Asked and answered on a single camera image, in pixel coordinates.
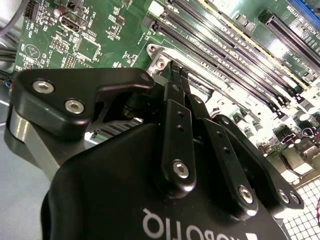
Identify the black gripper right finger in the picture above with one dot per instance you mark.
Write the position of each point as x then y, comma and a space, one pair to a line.
231, 172

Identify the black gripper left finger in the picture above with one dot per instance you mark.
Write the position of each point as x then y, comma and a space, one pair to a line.
30, 100

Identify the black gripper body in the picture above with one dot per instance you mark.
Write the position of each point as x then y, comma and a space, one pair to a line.
105, 195

